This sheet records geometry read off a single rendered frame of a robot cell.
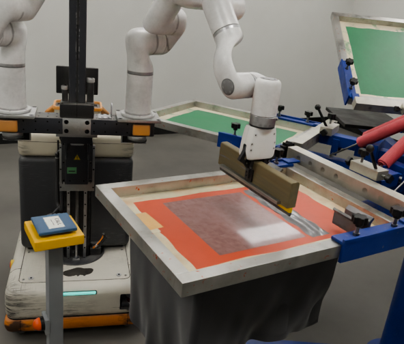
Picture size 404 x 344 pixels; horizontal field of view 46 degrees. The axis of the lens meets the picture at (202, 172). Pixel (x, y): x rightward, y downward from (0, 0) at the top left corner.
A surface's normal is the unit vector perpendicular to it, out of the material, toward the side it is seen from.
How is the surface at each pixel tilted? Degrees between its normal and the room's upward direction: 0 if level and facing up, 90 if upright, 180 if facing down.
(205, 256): 0
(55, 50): 90
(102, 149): 90
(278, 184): 90
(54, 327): 90
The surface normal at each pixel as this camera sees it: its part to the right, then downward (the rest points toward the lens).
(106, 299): 0.22, 0.36
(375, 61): 0.09, -0.61
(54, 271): 0.50, 0.35
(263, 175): -0.86, 0.09
